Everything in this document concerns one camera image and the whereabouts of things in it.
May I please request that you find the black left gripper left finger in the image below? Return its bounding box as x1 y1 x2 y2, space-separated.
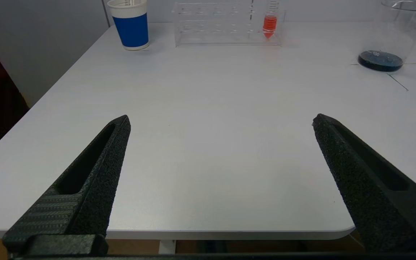
2 115 131 259

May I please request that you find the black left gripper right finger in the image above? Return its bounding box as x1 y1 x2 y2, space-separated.
312 113 416 253

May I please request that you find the clear glass beaker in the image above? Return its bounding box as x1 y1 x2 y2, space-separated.
357 0 416 73

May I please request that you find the test tube with red pigment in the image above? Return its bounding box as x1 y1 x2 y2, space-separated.
262 0 279 40

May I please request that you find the clear acrylic test tube rack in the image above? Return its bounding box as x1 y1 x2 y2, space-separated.
173 1 285 48

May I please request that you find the blue and white paper cup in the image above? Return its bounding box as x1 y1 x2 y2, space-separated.
107 0 150 51

